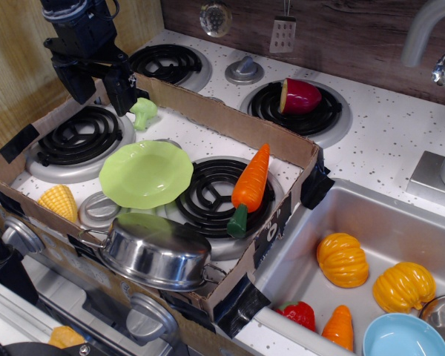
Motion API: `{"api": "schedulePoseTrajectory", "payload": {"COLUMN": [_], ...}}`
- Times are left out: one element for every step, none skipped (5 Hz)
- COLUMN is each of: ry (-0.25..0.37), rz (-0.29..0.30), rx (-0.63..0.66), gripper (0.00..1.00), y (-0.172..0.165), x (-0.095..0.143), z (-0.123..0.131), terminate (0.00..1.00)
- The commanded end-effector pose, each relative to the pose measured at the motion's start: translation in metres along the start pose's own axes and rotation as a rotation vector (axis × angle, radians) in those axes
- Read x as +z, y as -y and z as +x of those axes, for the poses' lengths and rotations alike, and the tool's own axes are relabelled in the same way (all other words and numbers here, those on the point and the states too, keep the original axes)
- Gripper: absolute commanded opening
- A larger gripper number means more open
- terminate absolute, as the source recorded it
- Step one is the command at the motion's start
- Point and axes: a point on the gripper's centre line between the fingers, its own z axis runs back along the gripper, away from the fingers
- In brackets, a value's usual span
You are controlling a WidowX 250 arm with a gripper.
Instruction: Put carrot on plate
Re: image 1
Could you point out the light blue bowl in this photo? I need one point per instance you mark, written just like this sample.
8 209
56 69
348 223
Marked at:
401 334

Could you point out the red toy apple half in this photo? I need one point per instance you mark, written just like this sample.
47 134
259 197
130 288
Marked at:
298 97

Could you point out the black burner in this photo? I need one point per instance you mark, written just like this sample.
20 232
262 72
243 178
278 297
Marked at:
326 125
76 150
175 64
206 208

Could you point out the left orange toy pumpkin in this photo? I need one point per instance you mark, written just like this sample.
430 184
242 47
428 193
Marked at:
342 260

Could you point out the hanging metal spatula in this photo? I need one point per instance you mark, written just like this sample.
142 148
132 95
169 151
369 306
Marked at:
283 31

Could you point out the right orange toy pumpkin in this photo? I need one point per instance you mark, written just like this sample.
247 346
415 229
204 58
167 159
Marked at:
404 287

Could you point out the grey stove knob front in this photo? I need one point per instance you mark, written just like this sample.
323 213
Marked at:
98 212

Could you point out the orange toy carrot green top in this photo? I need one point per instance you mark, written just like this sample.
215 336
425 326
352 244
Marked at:
248 192

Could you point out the small orange toy carrot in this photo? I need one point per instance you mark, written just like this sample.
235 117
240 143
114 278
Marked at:
339 328

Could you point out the left grey oven knob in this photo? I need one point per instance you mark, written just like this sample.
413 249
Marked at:
21 237

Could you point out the orange toy pumpkin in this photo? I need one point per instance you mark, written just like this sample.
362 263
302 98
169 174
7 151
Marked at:
342 260
404 287

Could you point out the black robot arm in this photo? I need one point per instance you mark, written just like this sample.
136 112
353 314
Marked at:
81 20

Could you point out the grey stove knob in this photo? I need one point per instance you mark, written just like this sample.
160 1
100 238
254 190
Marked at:
98 212
244 72

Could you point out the back right black burner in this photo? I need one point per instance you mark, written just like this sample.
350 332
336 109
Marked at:
326 125

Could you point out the grey oven knob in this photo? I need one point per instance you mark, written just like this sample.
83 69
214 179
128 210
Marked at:
21 237
148 320

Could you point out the right grey oven knob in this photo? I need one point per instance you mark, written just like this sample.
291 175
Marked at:
148 320

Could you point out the green toy broccoli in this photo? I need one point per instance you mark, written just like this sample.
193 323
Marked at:
143 110

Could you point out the yellow toy below stove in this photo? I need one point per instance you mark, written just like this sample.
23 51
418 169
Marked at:
63 337

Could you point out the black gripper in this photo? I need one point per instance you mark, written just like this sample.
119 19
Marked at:
77 63

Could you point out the grey stove knob back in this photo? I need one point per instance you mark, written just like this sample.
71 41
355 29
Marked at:
244 72

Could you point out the brown cardboard fence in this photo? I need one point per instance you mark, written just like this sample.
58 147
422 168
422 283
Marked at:
235 300

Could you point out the back left black burner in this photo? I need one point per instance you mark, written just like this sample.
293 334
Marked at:
175 64

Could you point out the grey sink faucet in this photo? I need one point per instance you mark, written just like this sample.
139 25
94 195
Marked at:
420 30

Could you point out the light green plastic plate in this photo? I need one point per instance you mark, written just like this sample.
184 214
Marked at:
146 174

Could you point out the yellow toy corn cob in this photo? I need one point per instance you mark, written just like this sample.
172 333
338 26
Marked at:
60 200

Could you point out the stainless steel pot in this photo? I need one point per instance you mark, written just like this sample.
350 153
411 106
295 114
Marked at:
156 252

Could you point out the red toy strawberry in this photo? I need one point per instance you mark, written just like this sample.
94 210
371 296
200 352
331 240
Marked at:
299 312

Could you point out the front left black burner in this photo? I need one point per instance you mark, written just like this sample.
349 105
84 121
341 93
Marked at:
76 150

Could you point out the front right black burner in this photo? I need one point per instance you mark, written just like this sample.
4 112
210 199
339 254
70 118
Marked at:
206 208

